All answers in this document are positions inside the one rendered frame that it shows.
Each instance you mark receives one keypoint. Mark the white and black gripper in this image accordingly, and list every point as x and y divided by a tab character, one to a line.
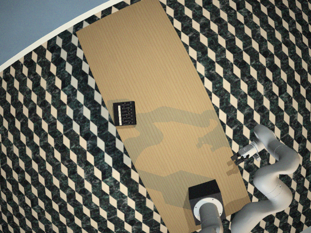
246	153

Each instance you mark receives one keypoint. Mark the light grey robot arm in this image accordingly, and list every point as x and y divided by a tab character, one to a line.
278	195

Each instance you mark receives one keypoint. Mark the black lighting desk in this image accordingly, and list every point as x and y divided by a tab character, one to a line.
124	113

